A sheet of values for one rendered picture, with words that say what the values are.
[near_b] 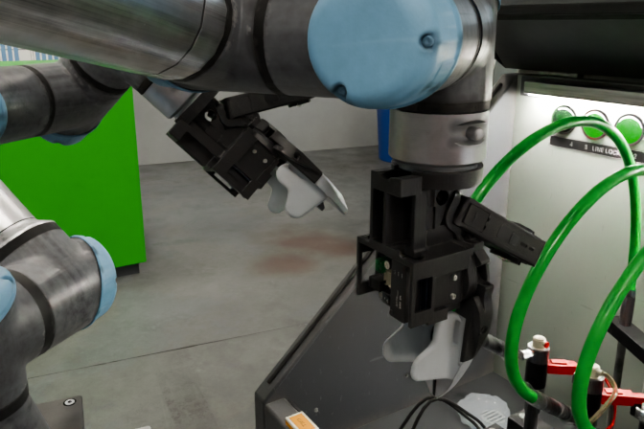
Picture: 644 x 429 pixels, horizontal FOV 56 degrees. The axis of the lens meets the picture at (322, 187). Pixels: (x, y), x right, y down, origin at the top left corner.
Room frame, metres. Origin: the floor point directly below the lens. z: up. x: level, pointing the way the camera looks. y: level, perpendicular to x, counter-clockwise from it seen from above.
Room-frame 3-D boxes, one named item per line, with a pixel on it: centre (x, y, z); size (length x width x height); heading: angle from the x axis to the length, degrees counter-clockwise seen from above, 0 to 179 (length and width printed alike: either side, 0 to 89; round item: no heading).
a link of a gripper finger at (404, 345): (0.48, -0.08, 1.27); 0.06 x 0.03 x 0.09; 122
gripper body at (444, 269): (0.46, -0.08, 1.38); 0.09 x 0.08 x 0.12; 122
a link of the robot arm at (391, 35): (0.38, -0.03, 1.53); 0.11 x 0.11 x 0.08; 65
